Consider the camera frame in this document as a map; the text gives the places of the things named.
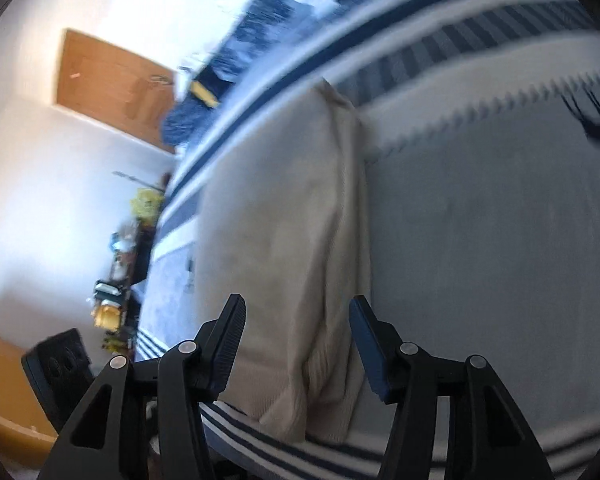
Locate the cluttered dark side table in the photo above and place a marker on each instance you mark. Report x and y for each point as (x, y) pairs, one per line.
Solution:
(125, 285)

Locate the small blue item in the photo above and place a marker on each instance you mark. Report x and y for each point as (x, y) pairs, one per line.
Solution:
(117, 242)

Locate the orange wooden furniture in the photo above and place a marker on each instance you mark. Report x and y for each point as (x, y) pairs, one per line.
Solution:
(10, 390)

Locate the blue printed quilt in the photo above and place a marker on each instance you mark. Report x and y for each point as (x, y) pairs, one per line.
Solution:
(240, 50)

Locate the black metal rod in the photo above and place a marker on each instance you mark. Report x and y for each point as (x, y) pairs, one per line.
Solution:
(135, 179)

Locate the wooden door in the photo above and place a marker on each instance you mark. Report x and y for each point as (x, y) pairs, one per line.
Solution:
(105, 80)

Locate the grey striped deer blanket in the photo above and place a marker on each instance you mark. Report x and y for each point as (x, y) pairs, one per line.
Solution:
(480, 235)

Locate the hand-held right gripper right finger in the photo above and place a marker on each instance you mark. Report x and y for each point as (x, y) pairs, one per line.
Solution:
(372, 355)

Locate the yellow plastic bag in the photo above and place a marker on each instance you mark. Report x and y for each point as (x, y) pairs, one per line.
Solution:
(145, 206)

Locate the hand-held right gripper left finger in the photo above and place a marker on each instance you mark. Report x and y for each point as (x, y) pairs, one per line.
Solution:
(227, 350)

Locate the cream knit sweater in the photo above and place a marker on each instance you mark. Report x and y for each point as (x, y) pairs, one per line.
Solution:
(280, 235)

